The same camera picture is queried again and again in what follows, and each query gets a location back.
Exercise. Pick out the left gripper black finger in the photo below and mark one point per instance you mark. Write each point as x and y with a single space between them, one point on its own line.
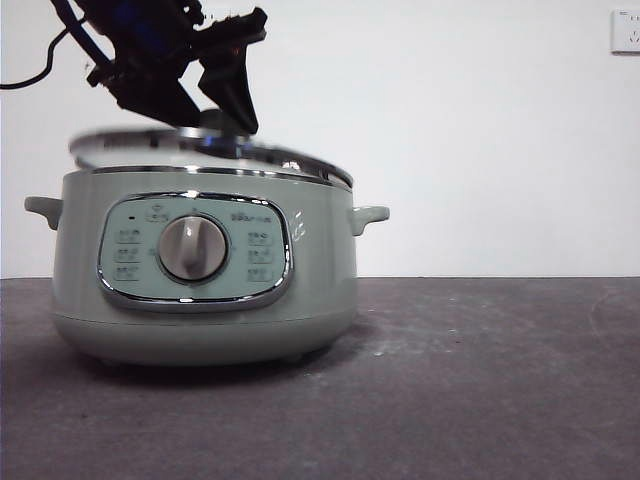
160 100
235 90

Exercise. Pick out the glass lid with green knob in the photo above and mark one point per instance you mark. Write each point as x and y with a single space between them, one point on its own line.
150 150

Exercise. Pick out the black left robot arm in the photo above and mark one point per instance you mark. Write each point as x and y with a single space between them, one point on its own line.
145 45

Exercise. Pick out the sage green electric cooking pot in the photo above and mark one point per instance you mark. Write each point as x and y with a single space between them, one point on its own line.
320 275

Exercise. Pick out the white wall socket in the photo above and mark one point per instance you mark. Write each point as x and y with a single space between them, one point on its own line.
627 32

